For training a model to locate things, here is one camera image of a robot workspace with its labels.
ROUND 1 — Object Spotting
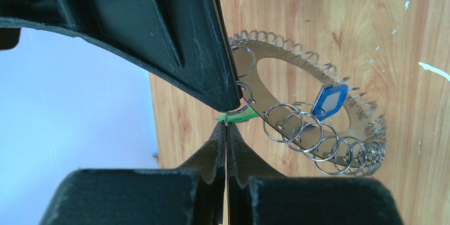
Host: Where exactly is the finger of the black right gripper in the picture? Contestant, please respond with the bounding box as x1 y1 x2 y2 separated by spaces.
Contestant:
1 0 242 112

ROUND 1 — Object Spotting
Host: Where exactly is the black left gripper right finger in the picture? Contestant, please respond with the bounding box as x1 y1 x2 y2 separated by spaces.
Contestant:
227 123 403 224

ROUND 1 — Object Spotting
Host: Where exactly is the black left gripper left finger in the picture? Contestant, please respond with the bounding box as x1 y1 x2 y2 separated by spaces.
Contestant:
40 123 226 224

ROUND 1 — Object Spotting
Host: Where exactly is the green key tag with key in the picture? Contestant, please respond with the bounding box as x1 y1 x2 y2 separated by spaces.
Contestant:
214 106 259 123

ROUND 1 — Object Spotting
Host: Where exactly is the blue key tag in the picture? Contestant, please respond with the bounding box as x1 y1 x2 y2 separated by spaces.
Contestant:
310 84 349 120

